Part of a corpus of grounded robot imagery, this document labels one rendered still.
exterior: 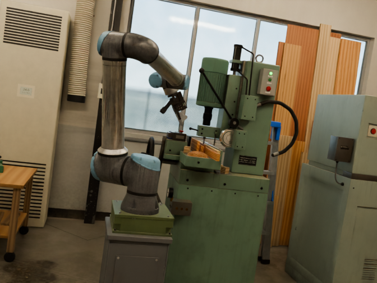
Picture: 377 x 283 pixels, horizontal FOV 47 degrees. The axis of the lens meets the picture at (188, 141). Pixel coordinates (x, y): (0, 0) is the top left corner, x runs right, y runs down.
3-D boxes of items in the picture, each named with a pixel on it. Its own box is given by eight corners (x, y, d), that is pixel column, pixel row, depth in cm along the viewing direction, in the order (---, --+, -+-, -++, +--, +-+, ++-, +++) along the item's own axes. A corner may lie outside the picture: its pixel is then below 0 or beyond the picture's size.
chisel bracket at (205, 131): (195, 137, 284) (197, 124, 283) (216, 140, 287) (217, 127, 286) (197, 138, 277) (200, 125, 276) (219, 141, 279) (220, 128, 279)
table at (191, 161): (157, 150, 303) (159, 142, 303) (200, 155, 309) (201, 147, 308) (168, 164, 244) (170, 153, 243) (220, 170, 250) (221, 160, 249)
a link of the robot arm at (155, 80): (165, 73, 246) (173, 71, 257) (146, 72, 249) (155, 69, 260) (164, 90, 249) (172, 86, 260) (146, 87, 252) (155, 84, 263)
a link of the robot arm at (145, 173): (150, 195, 203) (155, 159, 201) (118, 188, 208) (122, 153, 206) (162, 191, 217) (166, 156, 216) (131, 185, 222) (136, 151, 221)
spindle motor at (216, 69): (193, 104, 287) (200, 58, 284) (218, 108, 290) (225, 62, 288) (198, 105, 270) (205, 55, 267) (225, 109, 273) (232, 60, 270)
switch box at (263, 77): (256, 94, 273) (260, 68, 272) (271, 96, 275) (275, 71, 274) (260, 94, 267) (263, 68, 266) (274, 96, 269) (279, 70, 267)
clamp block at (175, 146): (162, 150, 281) (164, 137, 280) (182, 153, 283) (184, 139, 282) (164, 153, 266) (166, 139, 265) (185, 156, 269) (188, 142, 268)
